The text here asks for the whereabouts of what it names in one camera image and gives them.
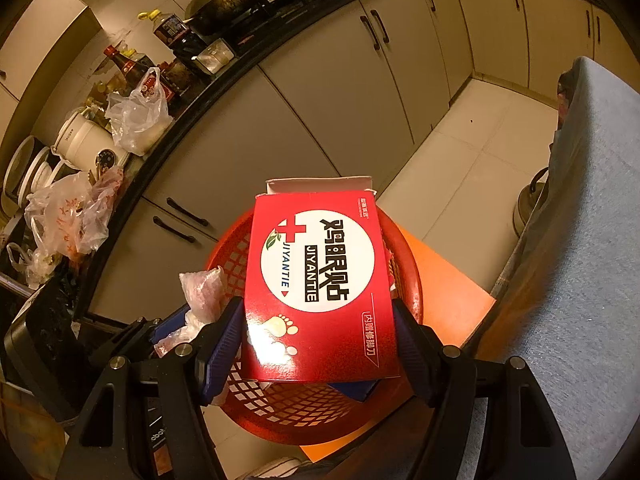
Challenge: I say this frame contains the dark soy sauce bottle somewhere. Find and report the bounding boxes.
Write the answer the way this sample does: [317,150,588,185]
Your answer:
[102,45,151,81]

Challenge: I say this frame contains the red paper box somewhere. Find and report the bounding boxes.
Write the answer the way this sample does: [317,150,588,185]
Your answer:
[241,176,403,383]

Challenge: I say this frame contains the small glass container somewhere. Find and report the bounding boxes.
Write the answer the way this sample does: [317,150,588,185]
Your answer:
[195,39,236,76]

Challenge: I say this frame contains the dark oil bottle yellow cap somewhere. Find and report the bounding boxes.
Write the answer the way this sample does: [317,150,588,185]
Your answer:
[152,10,198,56]

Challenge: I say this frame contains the beige kitchen base cabinets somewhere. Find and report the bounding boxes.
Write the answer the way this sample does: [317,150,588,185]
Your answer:
[85,0,626,321]

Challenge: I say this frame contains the white electric pot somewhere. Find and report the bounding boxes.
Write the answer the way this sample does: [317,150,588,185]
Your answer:
[52,110,116,171]

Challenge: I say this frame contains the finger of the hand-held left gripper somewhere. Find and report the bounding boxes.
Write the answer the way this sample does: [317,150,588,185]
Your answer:
[87,305,193,361]

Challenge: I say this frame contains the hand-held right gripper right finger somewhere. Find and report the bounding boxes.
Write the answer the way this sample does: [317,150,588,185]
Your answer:
[392,299,577,480]

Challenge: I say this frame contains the pink printed plastic bag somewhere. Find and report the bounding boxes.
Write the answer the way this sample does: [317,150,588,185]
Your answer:
[25,165,123,261]

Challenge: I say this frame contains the small clear plastic bag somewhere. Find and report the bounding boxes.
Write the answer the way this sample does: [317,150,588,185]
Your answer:
[7,242,51,286]

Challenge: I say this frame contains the blue tablecloth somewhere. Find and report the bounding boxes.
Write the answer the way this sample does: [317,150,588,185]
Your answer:
[457,56,640,480]

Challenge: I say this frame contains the black textured appliance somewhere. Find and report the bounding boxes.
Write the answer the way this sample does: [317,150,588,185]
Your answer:
[2,280,96,421]

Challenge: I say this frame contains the pink white plastic wrapper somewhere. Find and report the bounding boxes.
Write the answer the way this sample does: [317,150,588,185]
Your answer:
[152,267,231,406]

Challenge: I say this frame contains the stack of white dishes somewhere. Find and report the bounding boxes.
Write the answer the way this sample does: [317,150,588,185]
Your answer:
[2,135,66,211]

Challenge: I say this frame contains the white plastic bag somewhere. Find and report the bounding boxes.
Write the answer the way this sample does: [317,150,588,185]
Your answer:
[105,67,173,156]

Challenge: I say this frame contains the metal kettle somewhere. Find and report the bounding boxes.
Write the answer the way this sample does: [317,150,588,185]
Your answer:
[512,167,551,236]

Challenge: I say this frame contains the red plastic mesh basket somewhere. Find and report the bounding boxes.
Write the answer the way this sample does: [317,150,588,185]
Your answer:
[202,205,426,446]

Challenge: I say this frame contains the orange stool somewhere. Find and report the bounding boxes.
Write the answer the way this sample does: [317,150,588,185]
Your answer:
[300,227,497,463]

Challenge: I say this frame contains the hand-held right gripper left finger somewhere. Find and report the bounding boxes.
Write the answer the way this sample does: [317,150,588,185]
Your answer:
[55,297,247,480]

